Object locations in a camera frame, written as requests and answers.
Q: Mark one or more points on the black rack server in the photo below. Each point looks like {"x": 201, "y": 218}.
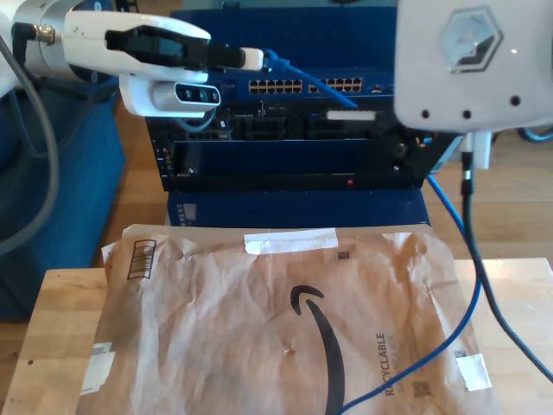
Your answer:
{"x": 259, "y": 125}

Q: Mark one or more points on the blue network switch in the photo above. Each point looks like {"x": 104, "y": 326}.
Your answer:
{"x": 302, "y": 30}

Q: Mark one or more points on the black perforated rack post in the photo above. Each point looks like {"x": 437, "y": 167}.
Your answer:
{"x": 159, "y": 151}

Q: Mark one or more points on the black rack tray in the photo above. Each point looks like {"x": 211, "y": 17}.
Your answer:
{"x": 259, "y": 182}

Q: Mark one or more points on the long white tape strip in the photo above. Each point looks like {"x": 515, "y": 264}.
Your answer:
{"x": 289, "y": 240}

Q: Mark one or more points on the blue box under rack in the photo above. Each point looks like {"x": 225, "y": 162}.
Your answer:
{"x": 302, "y": 207}

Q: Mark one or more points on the blue sofa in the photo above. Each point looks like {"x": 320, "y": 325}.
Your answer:
{"x": 86, "y": 194}

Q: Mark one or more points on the white shipping label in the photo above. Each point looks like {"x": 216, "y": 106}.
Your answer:
{"x": 99, "y": 367}

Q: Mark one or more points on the brown paper mailer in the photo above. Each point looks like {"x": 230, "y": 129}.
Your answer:
{"x": 216, "y": 324}

